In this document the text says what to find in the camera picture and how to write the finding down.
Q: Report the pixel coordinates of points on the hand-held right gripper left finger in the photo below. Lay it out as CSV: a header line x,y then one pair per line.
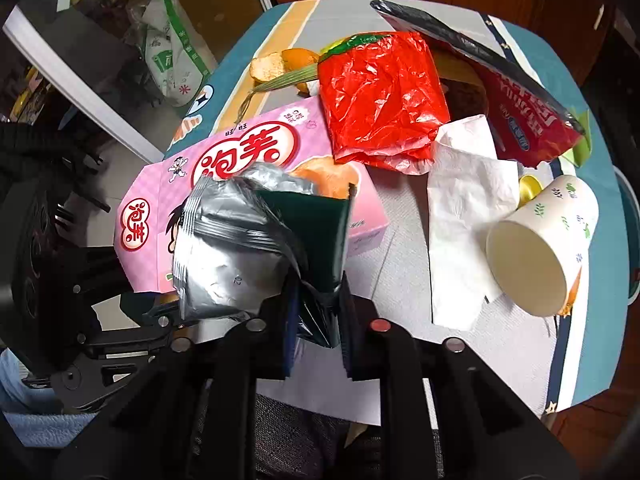
x,y
293,340

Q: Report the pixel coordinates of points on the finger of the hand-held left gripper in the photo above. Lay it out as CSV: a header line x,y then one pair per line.
x,y
150,317
100,360

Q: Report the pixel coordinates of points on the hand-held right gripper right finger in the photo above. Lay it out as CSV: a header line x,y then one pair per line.
x,y
350,340

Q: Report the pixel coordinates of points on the silver green foil wrapper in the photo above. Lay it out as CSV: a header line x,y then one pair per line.
x,y
225,240

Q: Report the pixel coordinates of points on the pink snack box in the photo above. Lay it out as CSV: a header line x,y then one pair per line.
x,y
240,150

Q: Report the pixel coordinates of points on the leaf print paper cup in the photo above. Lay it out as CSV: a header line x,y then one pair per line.
x,y
550,220

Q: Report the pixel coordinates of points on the red plastic bag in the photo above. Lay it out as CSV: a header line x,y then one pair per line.
x,y
380,95

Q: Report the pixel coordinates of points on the orange peel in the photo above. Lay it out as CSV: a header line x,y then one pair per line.
x,y
296,57

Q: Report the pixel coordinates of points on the red snack bag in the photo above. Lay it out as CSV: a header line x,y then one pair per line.
x,y
525,115

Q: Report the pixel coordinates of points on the person's blue jeans leg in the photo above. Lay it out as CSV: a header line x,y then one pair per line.
x,y
30,425

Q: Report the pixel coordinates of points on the teal grey tablecloth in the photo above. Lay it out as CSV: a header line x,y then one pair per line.
x,y
410,260

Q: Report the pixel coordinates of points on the person's dark grey clothing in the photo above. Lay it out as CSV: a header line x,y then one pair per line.
x,y
300,445

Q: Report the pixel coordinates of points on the black chair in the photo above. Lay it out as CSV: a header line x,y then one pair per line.
x,y
30,150

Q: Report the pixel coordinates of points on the white paper tissue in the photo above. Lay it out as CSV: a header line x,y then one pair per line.
x,y
465,195

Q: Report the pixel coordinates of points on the small gold cap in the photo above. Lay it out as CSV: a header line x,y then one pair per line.
x,y
529,189

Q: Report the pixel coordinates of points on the white green plastic bag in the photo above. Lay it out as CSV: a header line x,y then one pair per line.
x,y
170,55

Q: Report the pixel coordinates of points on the green corn husk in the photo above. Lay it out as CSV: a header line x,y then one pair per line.
x,y
285,80

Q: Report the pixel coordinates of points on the bread piece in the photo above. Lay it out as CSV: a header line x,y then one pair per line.
x,y
265,67

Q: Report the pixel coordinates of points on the green paper slip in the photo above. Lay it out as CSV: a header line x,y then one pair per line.
x,y
582,152

